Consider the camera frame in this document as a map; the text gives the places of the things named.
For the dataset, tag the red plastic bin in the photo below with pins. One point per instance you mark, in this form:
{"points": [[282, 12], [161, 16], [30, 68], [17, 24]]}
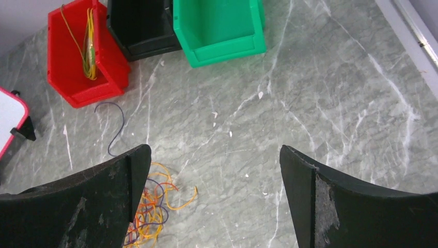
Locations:
{"points": [[66, 34]]}

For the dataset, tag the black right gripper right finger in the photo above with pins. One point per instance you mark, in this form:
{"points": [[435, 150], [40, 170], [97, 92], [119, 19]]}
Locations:
{"points": [[332, 209]]}

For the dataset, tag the pink framed whiteboard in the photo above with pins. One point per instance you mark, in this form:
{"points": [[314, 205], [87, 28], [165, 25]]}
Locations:
{"points": [[15, 119]]}

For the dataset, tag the green plastic bin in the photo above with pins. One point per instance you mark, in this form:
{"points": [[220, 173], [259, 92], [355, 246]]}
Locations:
{"points": [[219, 30]]}

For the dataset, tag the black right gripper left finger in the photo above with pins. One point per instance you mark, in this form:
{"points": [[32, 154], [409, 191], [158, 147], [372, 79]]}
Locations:
{"points": [[91, 208]]}

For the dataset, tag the aluminium rail frame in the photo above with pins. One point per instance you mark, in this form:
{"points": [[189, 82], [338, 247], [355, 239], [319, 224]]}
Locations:
{"points": [[415, 25]]}

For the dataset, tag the black plastic bin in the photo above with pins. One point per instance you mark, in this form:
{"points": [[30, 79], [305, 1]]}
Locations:
{"points": [[142, 28]]}

